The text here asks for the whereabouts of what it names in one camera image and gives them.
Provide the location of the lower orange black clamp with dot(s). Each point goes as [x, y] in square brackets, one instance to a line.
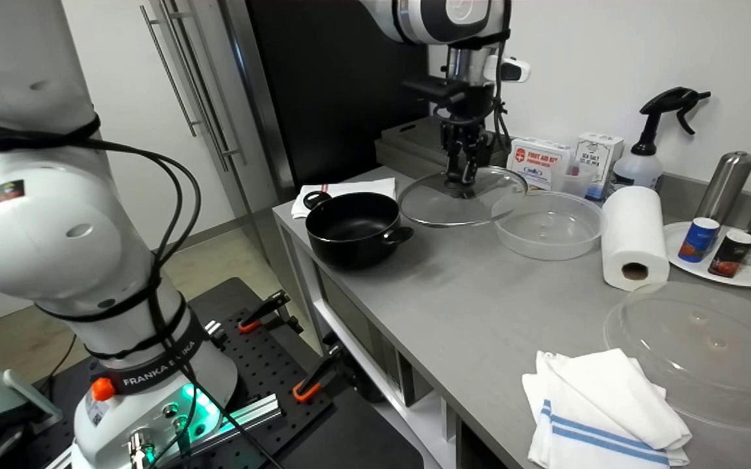
[313, 381]

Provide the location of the black cooking pot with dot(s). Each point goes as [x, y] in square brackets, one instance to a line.
[355, 231]

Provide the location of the large clear plastic lid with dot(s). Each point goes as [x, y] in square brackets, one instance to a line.
[695, 342]

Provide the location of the clear plastic bowl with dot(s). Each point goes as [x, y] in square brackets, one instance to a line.
[549, 225]

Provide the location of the black-top spray bottle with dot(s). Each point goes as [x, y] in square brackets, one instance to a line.
[641, 165]

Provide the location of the white round plate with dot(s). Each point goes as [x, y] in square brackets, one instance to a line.
[673, 242]

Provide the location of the white paper towel roll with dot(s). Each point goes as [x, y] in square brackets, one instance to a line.
[634, 242]

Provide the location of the glass pot lid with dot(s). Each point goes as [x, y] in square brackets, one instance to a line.
[437, 201]

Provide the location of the dark red spice jar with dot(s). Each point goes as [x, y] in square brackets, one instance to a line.
[731, 253]

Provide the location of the small white carton box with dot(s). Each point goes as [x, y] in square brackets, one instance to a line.
[589, 165]

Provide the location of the red white first aid box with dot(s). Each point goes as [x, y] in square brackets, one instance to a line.
[541, 162]

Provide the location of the left steel shaker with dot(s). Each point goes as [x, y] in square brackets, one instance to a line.
[726, 187]

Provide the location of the blue spice jar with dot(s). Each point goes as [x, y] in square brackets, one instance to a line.
[699, 238]

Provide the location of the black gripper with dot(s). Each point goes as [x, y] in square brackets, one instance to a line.
[459, 105]

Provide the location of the stainless steel refrigerator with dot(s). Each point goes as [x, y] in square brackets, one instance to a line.
[284, 93]

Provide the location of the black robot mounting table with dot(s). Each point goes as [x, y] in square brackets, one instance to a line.
[288, 393]

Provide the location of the blue striped white towel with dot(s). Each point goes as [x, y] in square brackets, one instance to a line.
[600, 412]

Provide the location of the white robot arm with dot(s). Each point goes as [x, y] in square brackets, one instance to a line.
[68, 247]

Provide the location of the upper orange black clamp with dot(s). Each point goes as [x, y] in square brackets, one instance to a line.
[269, 313]

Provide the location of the dark grey stacked trays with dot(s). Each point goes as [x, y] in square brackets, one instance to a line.
[413, 149]

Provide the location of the orange black clamp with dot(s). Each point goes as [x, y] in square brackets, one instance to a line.
[269, 313]
[313, 381]

